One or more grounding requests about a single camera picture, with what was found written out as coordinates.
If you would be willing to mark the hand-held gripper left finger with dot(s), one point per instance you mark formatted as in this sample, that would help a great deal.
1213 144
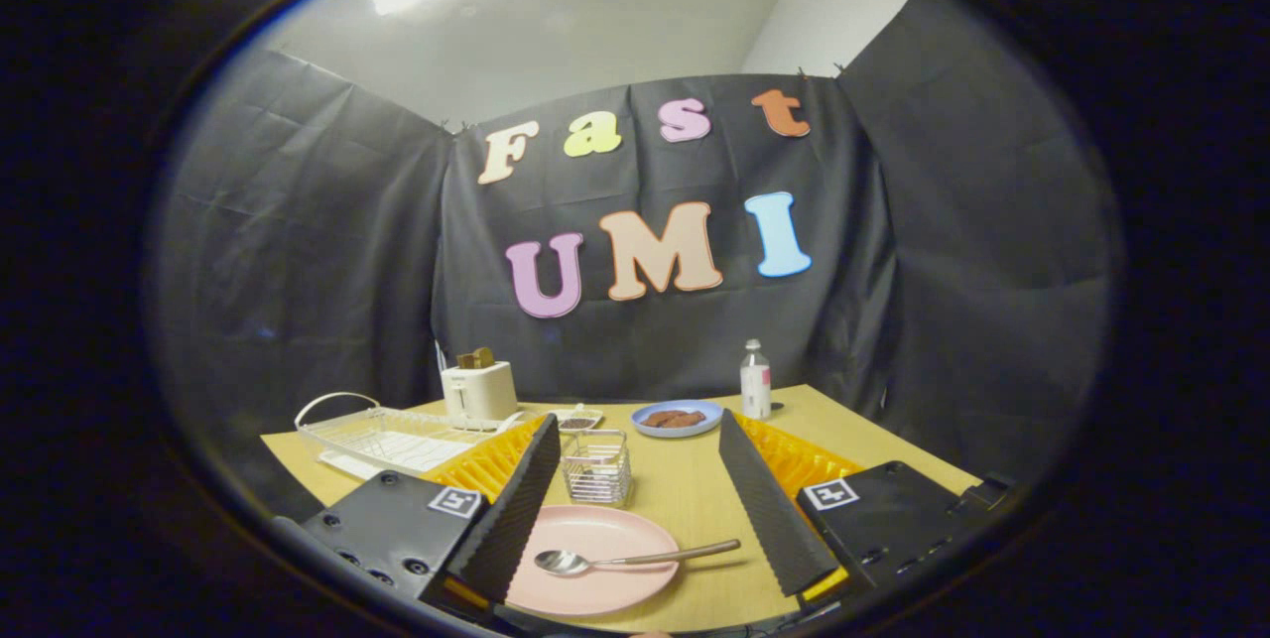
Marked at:
516 499

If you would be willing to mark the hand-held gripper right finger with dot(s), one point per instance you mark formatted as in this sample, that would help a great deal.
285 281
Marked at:
764 499

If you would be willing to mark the metal spoon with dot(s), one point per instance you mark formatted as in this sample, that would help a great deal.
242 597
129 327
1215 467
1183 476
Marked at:
566 562

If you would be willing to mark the pink plate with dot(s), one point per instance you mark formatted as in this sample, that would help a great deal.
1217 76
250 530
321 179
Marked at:
615 588

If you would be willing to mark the white divided dish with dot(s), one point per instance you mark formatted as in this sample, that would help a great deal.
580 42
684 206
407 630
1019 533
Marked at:
580 417

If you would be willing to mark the blue plate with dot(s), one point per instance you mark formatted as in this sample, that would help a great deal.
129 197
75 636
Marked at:
645 430

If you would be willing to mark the clear plastic bottle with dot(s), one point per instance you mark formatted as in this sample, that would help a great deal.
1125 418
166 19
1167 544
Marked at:
755 390

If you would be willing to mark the brown meat piece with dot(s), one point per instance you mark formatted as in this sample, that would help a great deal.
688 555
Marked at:
662 417
690 419

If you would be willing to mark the white toaster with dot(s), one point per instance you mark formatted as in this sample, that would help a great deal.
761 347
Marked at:
481 392

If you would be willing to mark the black backdrop cloth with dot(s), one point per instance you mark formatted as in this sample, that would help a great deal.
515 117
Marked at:
298 251

